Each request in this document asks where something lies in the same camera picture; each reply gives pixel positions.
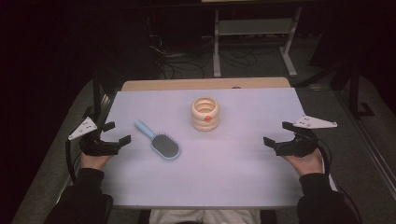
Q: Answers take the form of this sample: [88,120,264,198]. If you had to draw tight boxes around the cream ribbed holder cup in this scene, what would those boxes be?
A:
[190,96,220,133]

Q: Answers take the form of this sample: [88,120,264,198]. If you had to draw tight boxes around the black floor cables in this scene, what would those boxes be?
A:
[146,15,260,78]

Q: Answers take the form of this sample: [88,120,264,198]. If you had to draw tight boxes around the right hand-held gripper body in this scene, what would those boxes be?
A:
[274,114,338,158]

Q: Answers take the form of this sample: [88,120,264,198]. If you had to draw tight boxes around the person's lap light trousers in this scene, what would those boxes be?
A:
[148,208,262,224]

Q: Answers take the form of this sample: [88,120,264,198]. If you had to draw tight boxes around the grey metal stand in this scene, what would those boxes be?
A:
[212,6,304,78]

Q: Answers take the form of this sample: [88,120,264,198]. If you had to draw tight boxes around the light blue hairbrush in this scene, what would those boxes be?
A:
[134,119,182,161]

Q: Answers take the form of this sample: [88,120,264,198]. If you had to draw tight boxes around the person's left hand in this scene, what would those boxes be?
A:
[79,151,113,172]

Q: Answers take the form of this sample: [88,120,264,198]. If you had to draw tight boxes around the black stand post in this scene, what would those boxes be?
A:
[82,71,108,125]

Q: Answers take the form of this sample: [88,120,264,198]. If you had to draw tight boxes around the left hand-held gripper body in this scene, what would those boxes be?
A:
[67,116,121,157]

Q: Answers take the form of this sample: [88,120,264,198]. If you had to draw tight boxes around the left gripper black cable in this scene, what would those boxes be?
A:
[64,139,82,185]

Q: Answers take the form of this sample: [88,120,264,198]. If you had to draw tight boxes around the lilac table mat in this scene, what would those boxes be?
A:
[101,87,339,209]

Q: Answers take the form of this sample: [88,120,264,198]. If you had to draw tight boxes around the person's right hand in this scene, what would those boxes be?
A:
[281,148,325,177]

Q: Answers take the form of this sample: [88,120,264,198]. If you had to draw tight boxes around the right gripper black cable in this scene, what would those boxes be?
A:
[314,136,363,224]

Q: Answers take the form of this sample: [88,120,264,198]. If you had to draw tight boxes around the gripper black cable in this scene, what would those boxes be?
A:
[314,136,363,224]
[64,139,82,185]

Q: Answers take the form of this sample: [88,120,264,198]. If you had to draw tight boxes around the black stand with foot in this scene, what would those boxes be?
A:
[292,59,376,119]

